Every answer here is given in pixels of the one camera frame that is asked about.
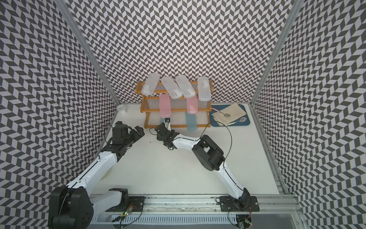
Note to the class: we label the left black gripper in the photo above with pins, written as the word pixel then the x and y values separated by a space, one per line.
pixel 135 134

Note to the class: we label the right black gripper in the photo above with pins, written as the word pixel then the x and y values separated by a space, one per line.
pixel 159 137

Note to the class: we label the pink pencil case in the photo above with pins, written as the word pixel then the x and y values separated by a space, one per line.
pixel 164 106
pixel 192 105

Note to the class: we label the clear pencil case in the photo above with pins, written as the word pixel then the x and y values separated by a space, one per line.
pixel 171 87
pixel 204 89
pixel 150 84
pixel 185 86

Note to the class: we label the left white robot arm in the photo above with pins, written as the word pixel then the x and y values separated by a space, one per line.
pixel 71 206

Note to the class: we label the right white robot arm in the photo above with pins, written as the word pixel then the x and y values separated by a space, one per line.
pixel 211 157

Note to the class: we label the orange wooden three-tier shelf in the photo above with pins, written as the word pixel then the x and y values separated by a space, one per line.
pixel 150 106

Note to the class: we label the small clear plastic cup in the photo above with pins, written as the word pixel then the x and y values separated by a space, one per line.
pixel 122 109

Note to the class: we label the teal rectangular tray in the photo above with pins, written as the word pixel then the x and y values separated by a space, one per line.
pixel 246 123

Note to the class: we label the beige folded cloth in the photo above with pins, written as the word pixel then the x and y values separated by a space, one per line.
pixel 235 110

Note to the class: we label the metal spoon pink handle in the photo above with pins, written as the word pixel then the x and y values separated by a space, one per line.
pixel 219 113

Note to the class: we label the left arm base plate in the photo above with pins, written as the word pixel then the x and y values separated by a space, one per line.
pixel 131 203

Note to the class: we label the metal spoon white handle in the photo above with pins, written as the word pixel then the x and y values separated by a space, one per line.
pixel 241 120

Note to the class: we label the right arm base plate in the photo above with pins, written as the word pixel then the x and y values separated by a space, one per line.
pixel 227 203

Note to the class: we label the aluminium front rail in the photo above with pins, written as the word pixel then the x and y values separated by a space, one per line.
pixel 211 204

